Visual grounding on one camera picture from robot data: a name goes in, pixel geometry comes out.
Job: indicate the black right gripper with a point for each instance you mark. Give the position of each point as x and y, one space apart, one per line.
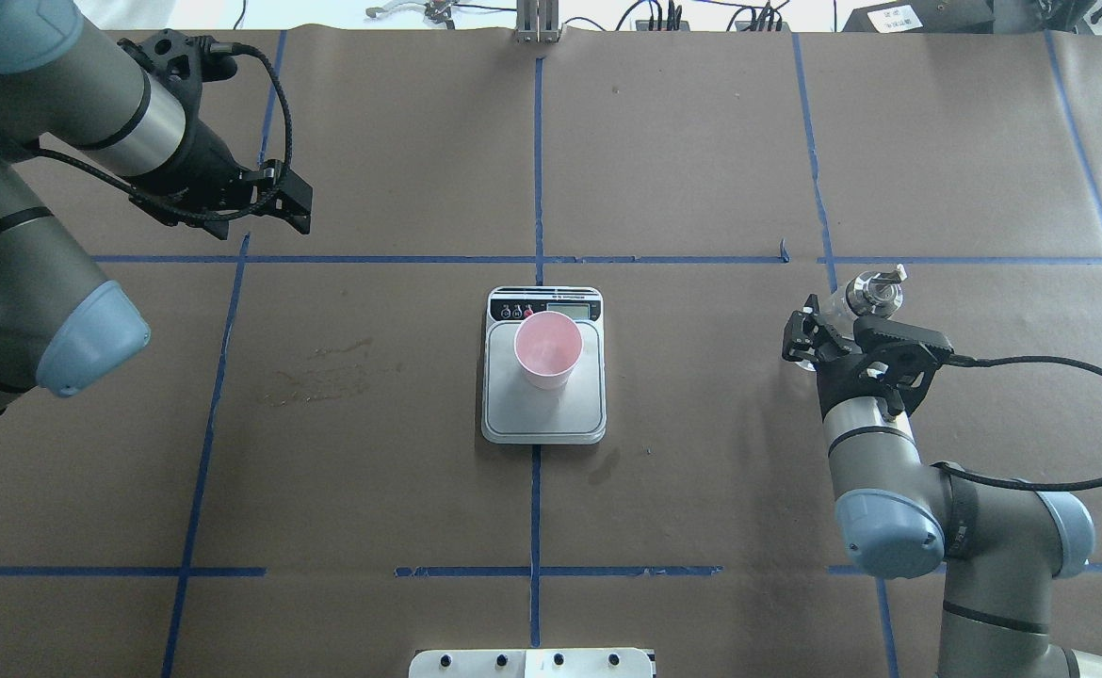
837 379

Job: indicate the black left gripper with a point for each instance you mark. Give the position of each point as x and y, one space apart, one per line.
204 162

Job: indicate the glass sauce bottle metal spout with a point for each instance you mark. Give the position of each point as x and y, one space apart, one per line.
876 293

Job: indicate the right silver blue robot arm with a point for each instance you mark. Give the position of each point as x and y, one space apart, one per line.
1004 542

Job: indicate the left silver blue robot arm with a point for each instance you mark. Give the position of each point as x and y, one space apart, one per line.
127 113

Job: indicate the pink plastic cup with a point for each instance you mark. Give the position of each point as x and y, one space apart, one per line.
548 346

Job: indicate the digital kitchen scale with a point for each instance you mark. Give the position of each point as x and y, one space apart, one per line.
513 411

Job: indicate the aluminium frame post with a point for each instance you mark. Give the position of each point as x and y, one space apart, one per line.
537 21

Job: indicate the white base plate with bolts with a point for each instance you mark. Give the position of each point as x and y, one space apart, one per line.
535 662

